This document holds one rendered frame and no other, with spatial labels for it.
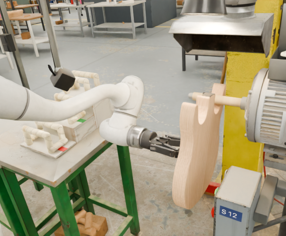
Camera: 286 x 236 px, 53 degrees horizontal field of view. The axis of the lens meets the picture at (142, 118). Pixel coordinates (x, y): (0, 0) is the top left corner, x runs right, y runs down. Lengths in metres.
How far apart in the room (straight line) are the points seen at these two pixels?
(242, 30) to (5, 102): 0.70
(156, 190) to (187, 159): 1.64
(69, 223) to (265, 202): 0.91
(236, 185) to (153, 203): 1.58
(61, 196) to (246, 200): 0.84
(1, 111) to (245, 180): 0.71
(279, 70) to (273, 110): 0.12
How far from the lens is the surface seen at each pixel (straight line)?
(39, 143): 1.58
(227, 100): 1.06
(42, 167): 1.41
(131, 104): 1.14
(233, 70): 1.98
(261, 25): 0.95
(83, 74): 1.66
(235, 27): 0.96
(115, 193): 2.56
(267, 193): 1.01
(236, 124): 2.14
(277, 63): 0.92
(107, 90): 1.06
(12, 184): 1.78
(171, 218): 2.30
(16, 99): 0.82
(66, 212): 1.45
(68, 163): 1.39
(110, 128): 1.16
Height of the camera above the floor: 1.71
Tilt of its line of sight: 28 degrees down
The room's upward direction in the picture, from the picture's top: 6 degrees counter-clockwise
